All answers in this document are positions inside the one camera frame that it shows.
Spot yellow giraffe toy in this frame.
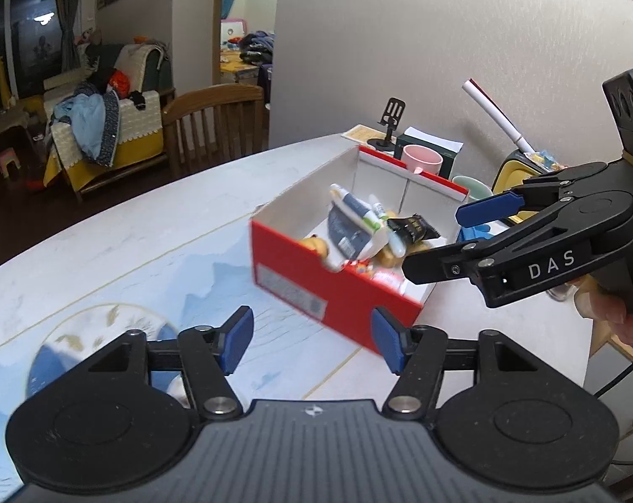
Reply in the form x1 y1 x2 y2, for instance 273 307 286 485
0 55 16 108

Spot pale green mug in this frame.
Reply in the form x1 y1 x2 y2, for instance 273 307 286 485
451 174 492 202

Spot person's right hand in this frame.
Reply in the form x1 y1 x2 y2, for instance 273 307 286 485
576 277 633 347

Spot rolled white paper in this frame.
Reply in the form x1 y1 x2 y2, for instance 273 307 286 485
462 78 534 154

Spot grey curtain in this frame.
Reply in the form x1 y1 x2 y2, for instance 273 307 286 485
54 0 83 71

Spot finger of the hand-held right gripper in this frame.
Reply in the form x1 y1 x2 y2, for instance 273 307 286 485
403 191 633 286
455 162 608 226

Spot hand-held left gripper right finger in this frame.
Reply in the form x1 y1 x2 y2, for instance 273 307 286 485
371 306 537 420

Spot sofa with cream cover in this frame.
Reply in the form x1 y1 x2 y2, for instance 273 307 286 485
44 42 175 200

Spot black phone stand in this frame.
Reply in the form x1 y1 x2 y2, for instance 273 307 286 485
367 97 407 148

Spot yellow plush toy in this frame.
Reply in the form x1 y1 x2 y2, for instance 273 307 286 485
302 236 330 263

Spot dark green box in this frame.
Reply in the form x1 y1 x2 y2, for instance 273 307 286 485
395 127 465 169

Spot wooden chair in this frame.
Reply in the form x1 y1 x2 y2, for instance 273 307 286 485
162 83 270 179

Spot pink cup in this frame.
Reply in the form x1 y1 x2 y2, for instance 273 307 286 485
401 144 444 175

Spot pink candy packet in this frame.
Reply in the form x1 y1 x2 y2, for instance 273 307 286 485
371 267 409 294

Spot red cardboard box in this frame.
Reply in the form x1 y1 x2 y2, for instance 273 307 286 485
249 145 471 360

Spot bed with clothes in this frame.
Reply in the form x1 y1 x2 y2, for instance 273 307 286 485
221 31 275 85

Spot white green glue stick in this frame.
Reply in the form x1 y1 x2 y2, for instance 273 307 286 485
369 194 409 257

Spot blue rubber gloves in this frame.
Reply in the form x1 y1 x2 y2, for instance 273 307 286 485
455 223 492 242

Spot yellow booklet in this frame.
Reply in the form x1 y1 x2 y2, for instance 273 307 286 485
341 124 388 146

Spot black snack packet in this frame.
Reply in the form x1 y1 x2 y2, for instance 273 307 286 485
387 213 440 244

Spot pile of clothes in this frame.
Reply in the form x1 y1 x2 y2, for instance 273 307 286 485
51 78 149 166

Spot glass balcony door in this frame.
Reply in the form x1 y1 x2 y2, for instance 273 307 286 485
0 0 60 100

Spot blue white tissue pack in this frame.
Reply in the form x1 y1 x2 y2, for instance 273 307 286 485
327 183 391 260

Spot black cable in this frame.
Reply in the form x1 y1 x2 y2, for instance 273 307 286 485
591 346 633 399

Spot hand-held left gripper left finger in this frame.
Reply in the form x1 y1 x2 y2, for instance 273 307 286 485
88 305 255 420

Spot coffee table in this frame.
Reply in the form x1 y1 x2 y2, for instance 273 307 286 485
0 105 31 169

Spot yellow storage box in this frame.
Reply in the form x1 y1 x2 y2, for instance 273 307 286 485
491 149 563 226

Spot pink stool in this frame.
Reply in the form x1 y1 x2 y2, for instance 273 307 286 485
0 149 26 176

